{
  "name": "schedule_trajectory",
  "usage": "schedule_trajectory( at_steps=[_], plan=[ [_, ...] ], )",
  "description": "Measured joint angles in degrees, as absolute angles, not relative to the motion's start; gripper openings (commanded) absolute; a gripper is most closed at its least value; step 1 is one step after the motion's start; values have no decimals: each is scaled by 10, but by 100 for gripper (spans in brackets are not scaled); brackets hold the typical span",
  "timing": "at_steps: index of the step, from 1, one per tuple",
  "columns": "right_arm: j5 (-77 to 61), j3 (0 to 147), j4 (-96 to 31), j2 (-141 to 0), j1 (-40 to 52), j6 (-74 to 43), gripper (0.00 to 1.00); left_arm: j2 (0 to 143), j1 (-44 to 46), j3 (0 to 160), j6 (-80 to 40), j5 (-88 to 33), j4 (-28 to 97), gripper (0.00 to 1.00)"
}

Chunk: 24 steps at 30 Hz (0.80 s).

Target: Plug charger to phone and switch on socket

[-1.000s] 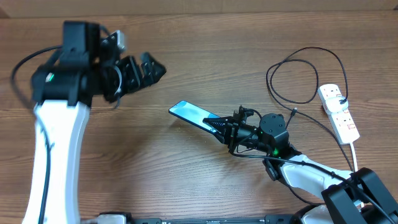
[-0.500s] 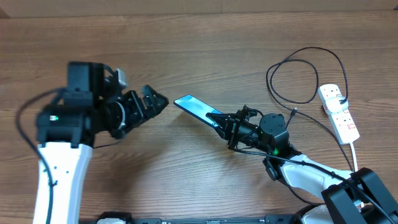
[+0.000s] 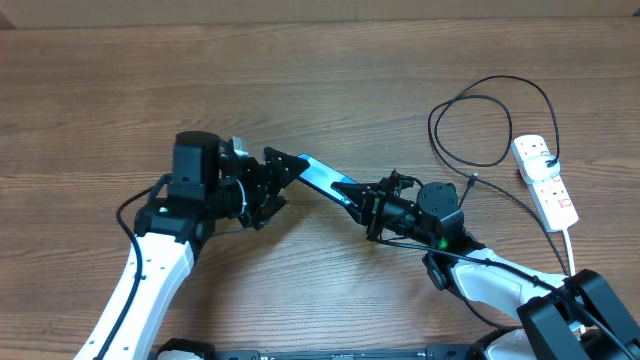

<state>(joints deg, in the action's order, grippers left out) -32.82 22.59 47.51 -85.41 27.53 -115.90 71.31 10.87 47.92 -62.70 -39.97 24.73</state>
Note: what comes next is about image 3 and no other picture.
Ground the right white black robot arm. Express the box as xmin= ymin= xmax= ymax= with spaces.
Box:
xmin=331 ymin=172 xmax=639 ymax=359

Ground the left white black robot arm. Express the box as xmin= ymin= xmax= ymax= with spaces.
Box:
xmin=76 ymin=131 xmax=309 ymax=359

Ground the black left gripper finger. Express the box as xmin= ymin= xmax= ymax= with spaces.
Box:
xmin=263 ymin=147 xmax=309 ymax=189
xmin=252 ymin=195 xmax=287 ymax=231

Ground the Samsung Galaxy smartphone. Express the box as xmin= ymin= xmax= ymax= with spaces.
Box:
xmin=298 ymin=153 xmax=356 ymax=208

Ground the white power strip cord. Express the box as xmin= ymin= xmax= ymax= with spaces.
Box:
xmin=562 ymin=228 xmax=579 ymax=277

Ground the black USB charging cable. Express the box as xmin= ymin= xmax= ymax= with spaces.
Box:
xmin=427 ymin=74 xmax=571 ymax=276

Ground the white USB charger adapter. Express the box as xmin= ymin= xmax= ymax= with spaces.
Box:
xmin=519 ymin=154 xmax=561 ymax=184

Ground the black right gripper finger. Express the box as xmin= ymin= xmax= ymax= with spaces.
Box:
xmin=343 ymin=197 xmax=373 ymax=225
xmin=331 ymin=182 xmax=380 ymax=206

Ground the white power strip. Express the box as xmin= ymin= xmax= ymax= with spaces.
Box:
xmin=511 ymin=135 xmax=579 ymax=232

